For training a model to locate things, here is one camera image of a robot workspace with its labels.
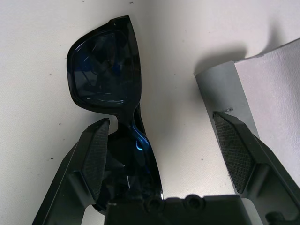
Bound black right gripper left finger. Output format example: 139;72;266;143
31;117;111;225

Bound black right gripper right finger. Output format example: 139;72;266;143
212;111;300;225

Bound grey glasses case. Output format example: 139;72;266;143
194;37;300;225

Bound black sunglasses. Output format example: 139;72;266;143
66;15;165;215

